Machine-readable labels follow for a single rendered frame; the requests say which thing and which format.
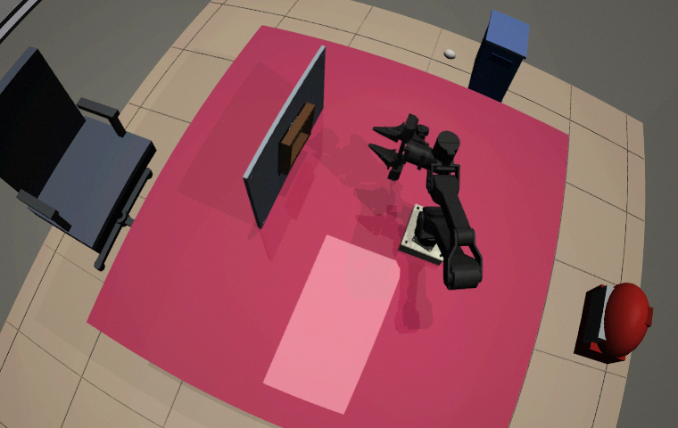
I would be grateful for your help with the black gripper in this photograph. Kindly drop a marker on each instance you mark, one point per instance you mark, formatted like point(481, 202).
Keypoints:
point(414, 153)

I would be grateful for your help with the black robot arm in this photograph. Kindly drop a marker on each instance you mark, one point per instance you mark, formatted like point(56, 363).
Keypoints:
point(447, 225)

